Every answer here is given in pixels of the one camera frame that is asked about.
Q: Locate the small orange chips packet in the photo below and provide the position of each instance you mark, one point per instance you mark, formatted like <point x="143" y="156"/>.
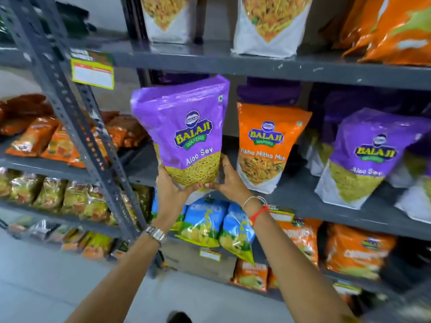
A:
<point x="251" y="275"/>

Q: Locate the person's right thumb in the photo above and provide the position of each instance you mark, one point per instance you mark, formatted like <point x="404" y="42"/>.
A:
<point x="217" y="187"/>

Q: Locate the pile of orange snack packs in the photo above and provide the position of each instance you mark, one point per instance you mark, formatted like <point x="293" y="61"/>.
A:
<point x="37" y="134"/>

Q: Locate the pile of glossy orange bags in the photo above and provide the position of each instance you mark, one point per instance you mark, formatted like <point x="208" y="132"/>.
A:
<point x="390" y="26"/>

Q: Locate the yellow shelf price label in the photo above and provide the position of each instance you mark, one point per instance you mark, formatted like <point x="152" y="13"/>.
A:
<point x="92" y="71"/>

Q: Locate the person's right forearm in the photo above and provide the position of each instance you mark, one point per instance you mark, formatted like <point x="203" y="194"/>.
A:
<point x="296" y="269"/>

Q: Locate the silver wristwatch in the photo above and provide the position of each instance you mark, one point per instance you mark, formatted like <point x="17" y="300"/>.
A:
<point x="156" y="233"/>

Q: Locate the person's left forearm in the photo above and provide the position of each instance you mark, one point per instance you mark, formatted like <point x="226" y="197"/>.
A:
<point x="121" y="279"/>

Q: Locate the grey metal shelf rack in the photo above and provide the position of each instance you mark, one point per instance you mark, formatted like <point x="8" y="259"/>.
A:
<point x="235" y="62"/>
<point x="57" y="84"/>

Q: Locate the purple snack packet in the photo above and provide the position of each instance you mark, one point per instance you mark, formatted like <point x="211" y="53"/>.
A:
<point x="181" y="131"/>
<point x="363" y="158"/>

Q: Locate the dark green packets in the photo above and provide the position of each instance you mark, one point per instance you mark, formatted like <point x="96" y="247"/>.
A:
<point x="67" y="23"/>

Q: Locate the person's right hand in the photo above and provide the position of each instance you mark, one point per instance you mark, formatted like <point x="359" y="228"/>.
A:
<point x="235" y="188"/>

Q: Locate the orange snack packet white base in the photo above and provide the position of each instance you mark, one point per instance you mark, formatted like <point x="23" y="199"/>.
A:
<point x="269" y="144"/>

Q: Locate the pile of purple packets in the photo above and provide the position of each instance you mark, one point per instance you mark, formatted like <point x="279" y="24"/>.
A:
<point x="414" y="164"/>

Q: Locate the brown cardboard box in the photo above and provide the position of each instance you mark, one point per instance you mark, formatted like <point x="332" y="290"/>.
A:
<point x="192" y="262"/>

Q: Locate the row of small mixed snack packs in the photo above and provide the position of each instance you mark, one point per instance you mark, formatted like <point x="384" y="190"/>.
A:
<point x="67" y="237"/>

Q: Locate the person's left thumb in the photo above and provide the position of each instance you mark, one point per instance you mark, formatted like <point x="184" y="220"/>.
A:
<point x="190" y="190"/>

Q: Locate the blue snack packet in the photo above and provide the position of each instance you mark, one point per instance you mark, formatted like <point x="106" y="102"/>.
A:
<point x="235" y="232"/>
<point x="203" y="221"/>
<point x="178" y="221"/>

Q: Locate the person's left hand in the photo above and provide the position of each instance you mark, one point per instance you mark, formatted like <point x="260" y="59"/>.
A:
<point x="168" y="201"/>

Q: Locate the person's dark shoe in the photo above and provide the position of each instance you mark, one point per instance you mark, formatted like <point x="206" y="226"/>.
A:
<point x="178" y="317"/>

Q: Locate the row of clear yellow snack packs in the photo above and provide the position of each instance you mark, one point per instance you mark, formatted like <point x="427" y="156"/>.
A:
<point x="50" y="195"/>

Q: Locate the white packet of yellow snack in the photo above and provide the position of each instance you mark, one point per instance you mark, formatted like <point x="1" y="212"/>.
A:
<point x="269" y="30"/>
<point x="168" y="20"/>

